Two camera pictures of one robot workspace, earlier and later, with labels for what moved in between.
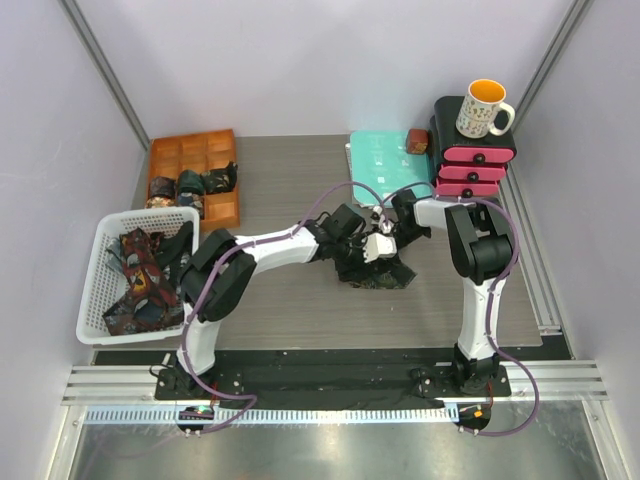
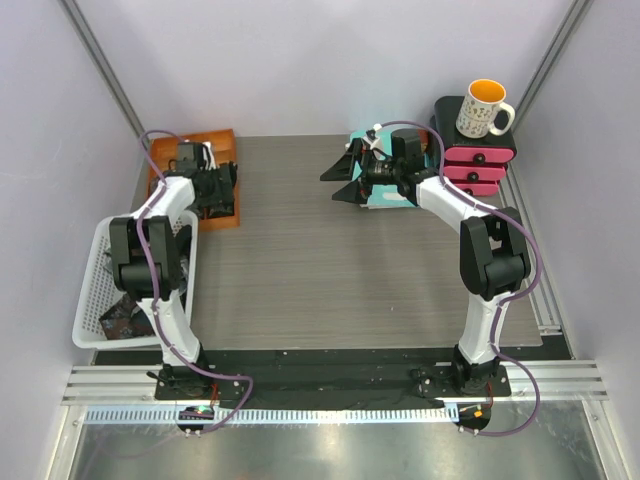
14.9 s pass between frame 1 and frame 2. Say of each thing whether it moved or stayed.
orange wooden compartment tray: stayed
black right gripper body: moved
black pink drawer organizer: stayed
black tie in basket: stayed
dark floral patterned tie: moved
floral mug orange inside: stayed
